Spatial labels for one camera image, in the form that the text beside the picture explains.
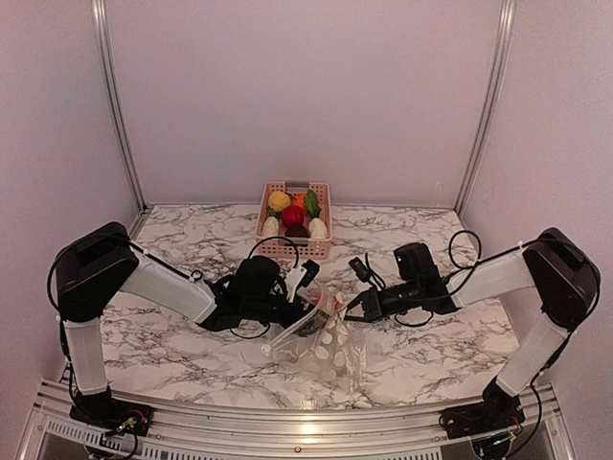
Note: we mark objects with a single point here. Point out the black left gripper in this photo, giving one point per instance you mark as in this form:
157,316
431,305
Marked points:
299,311

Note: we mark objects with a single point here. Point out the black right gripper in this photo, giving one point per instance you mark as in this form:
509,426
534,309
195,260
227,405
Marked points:
374,309

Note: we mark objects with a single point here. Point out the clear zip top bag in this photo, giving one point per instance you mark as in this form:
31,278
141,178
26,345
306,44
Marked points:
335,355

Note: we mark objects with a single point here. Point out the dark purple fake beet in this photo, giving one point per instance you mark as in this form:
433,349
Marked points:
297,231

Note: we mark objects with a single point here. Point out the red fake apple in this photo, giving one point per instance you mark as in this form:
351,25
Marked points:
292,215

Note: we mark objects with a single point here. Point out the yellow fake lemon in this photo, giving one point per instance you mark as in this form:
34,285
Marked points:
278,201

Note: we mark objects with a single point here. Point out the orange fake orange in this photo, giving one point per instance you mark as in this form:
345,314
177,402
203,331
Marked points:
298,200

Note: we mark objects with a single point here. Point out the green fake leafy vegetable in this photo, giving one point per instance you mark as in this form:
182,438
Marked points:
311,203

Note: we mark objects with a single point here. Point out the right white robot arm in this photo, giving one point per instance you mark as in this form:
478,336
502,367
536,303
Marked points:
549,269

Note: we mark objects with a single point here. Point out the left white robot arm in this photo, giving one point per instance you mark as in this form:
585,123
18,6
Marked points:
89,273

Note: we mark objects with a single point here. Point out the pink plastic basket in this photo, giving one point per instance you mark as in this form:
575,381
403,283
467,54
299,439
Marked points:
284,247

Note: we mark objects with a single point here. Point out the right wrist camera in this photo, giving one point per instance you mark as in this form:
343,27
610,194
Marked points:
365,273

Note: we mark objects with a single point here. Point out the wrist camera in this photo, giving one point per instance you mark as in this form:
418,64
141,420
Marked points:
300,276
365,273

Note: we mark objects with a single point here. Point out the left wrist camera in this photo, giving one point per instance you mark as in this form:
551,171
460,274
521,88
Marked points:
300,276

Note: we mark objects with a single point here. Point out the front aluminium rail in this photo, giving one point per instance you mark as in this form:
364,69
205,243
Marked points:
185,430

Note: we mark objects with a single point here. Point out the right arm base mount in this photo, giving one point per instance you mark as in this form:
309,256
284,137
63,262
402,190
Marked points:
477,418

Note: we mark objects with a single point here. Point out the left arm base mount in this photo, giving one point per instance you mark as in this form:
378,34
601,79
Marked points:
115,416

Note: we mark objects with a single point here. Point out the right aluminium frame post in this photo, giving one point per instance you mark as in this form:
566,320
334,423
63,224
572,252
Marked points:
497,70

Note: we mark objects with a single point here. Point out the aluminium frame post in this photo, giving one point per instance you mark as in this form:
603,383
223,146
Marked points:
497,70
100,19

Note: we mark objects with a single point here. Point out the left aluminium frame post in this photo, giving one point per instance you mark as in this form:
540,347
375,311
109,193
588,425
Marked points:
100,19

